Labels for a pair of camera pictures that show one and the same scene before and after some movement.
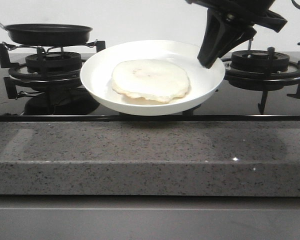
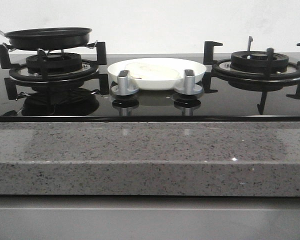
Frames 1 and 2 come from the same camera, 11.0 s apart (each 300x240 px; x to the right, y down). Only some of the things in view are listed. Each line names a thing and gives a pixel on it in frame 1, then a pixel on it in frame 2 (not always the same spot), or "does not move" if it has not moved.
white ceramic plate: [97, 70] to [156, 73]
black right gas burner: [257, 60] does not move
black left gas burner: [55, 62] does not move
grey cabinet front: [67, 217] does not move
